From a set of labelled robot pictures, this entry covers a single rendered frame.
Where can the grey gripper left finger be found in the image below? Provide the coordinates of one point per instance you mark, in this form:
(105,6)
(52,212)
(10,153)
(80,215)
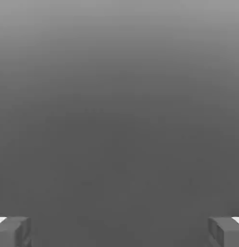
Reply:
(9,231)

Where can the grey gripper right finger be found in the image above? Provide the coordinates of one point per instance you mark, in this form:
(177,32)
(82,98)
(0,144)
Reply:
(229,231)

